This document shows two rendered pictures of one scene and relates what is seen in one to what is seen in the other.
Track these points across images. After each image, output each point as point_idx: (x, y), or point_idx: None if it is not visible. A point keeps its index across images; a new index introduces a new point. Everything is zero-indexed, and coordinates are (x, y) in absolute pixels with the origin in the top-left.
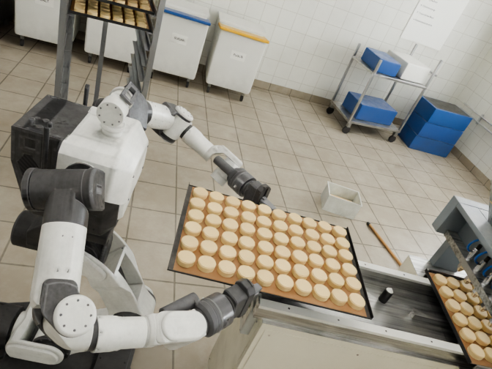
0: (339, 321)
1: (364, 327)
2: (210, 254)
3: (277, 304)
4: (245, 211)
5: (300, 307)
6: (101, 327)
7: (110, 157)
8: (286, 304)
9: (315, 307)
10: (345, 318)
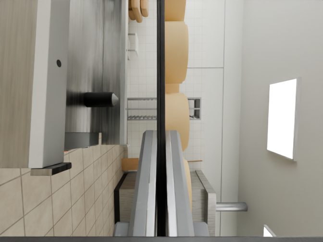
0: (127, 51)
1: (127, 22)
2: None
3: (125, 123)
4: None
5: (93, 75)
6: None
7: None
8: (124, 110)
9: (92, 48)
10: (125, 39)
